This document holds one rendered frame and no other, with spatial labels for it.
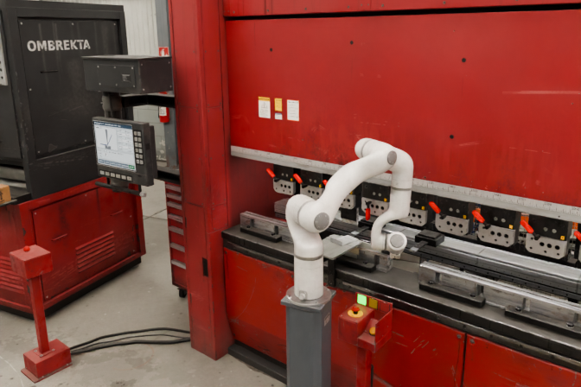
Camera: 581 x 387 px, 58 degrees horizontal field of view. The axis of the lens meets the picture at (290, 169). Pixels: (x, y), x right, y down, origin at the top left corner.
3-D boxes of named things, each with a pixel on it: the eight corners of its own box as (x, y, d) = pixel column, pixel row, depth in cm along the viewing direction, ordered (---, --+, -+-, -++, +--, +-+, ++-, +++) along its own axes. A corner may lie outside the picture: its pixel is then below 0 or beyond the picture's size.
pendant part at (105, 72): (94, 194, 329) (79, 56, 308) (127, 185, 349) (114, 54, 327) (150, 209, 301) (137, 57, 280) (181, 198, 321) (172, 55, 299)
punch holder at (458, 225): (434, 229, 245) (437, 195, 241) (442, 224, 252) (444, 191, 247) (466, 237, 236) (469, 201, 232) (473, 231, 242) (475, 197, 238)
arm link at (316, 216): (298, 230, 218) (318, 243, 204) (284, 209, 212) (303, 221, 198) (383, 153, 229) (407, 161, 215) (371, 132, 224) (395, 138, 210)
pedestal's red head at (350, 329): (337, 339, 250) (338, 304, 246) (354, 324, 263) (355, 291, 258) (374, 353, 238) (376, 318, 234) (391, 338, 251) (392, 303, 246)
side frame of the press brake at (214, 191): (190, 347, 359) (166, -8, 301) (273, 299, 422) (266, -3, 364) (215, 361, 343) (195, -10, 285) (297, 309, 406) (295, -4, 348)
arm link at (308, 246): (303, 263, 209) (302, 206, 203) (282, 246, 225) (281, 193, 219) (328, 256, 214) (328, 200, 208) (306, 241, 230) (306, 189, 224)
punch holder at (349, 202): (329, 204, 282) (329, 174, 278) (338, 200, 289) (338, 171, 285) (353, 210, 273) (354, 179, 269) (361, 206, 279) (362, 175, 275)
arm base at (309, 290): (321, 310, 209) (321, 268, 205) (278, 301, 217) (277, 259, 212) (337, 289, 226) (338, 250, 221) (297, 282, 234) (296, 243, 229)
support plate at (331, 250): (303, 250, 269) (303, 249, 269) (333, 235, 289) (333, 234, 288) (332, 260, 258) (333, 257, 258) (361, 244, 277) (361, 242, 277)
